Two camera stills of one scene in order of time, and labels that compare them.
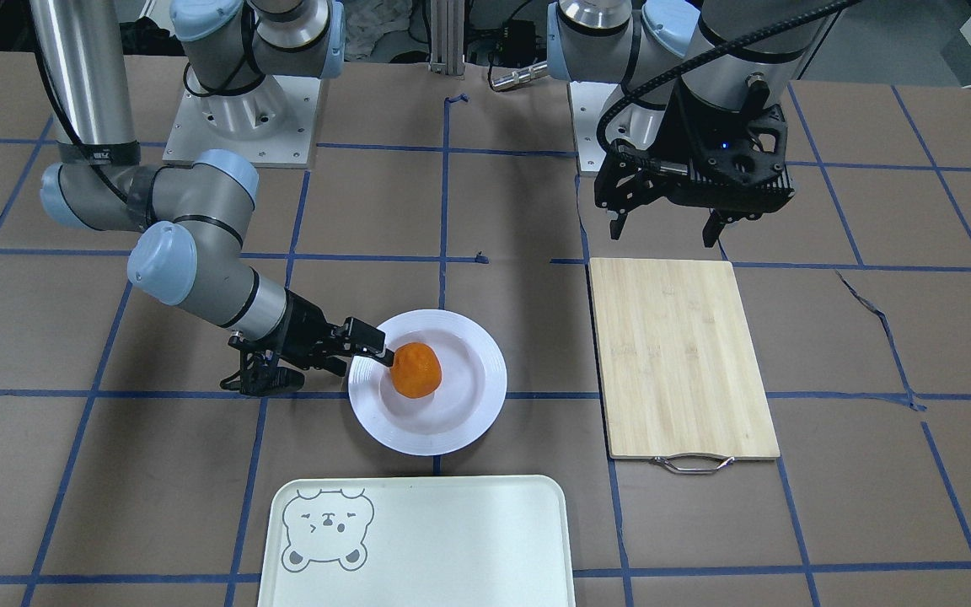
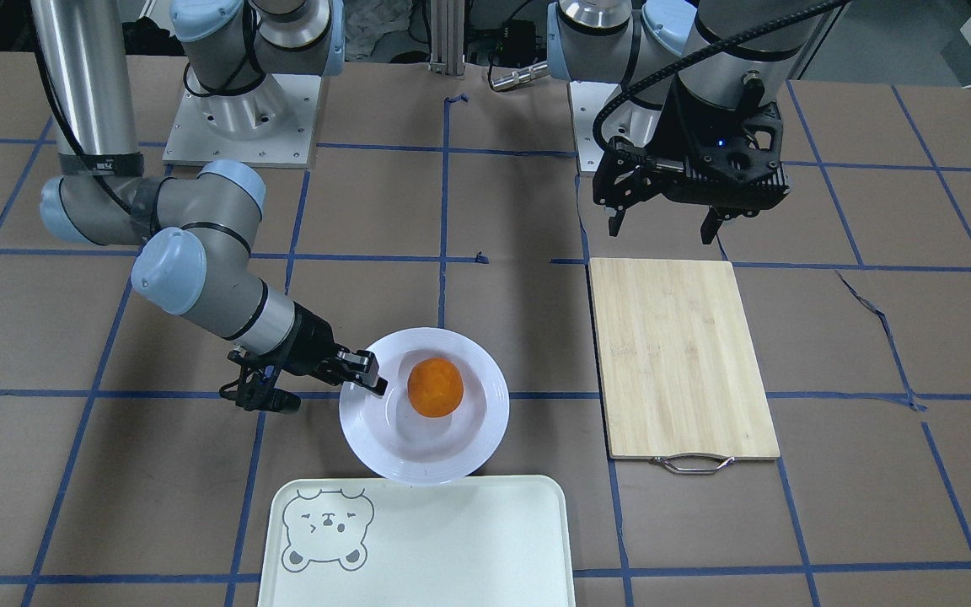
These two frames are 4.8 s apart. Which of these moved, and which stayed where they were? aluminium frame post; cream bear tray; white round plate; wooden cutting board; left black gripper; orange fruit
Moved: orange fruit; white round plate
Stayed: left black gripper; wooden cutting board; aluminium frame post; cream bear tray
